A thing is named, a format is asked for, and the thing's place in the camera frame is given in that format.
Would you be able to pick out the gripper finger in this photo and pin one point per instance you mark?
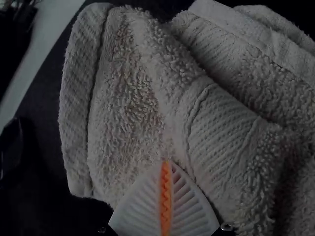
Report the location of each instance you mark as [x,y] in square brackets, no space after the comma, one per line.
[189,209]
[142,209]

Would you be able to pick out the pale towel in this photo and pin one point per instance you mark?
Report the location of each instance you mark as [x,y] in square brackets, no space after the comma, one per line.
[184,86]

